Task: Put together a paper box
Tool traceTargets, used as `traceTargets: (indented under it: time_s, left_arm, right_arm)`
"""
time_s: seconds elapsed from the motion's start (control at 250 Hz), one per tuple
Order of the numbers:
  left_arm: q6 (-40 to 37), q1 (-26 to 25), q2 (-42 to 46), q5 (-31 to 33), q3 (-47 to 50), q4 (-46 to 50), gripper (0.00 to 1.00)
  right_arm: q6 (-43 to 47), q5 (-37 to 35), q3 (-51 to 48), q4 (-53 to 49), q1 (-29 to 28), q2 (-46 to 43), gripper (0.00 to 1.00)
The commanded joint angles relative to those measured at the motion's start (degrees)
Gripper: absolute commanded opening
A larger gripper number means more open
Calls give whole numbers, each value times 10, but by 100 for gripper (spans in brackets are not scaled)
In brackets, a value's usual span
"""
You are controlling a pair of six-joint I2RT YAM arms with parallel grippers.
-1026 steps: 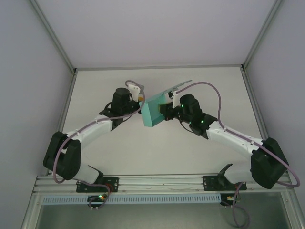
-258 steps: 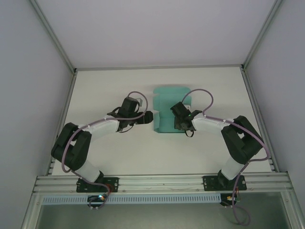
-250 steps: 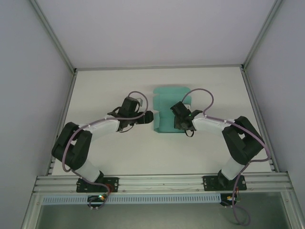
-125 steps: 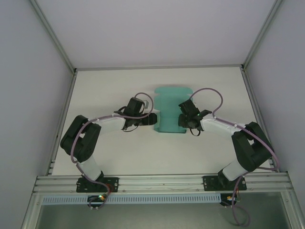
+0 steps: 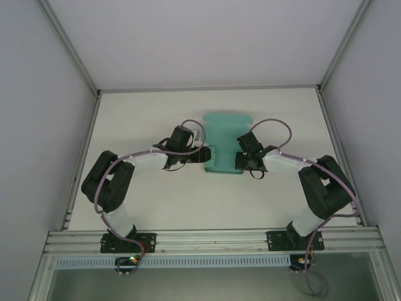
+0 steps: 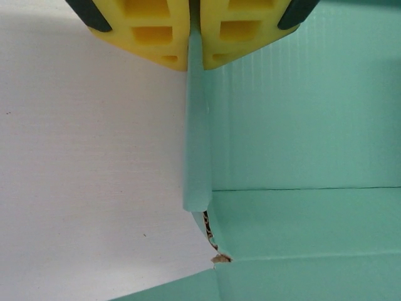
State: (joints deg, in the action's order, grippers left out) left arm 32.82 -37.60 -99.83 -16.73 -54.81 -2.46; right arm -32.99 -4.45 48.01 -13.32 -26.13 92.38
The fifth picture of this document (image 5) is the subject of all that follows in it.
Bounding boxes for light blue slotted cable duct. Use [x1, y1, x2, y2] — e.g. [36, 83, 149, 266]
[56, 253, 291, 270]

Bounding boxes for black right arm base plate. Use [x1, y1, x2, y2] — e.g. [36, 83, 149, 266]
[266, 231, 324, 251]

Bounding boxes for aluminium frame crossbar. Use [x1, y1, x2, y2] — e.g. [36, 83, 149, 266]
[99, 83, 320, 94]

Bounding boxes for grey metal panel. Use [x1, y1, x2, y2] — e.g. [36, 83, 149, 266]
[49, 268, 378, 301]

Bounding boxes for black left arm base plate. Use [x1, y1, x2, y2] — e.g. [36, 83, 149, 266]
[100, 232, 157, 253]

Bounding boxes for aluminium frame post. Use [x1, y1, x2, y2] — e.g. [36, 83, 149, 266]
[39, 0, 102, 97]
[316, 0, 375, 93]

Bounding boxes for wide aluminium mounting rail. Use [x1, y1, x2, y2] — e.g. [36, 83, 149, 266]
[43, 227, 385, 255]

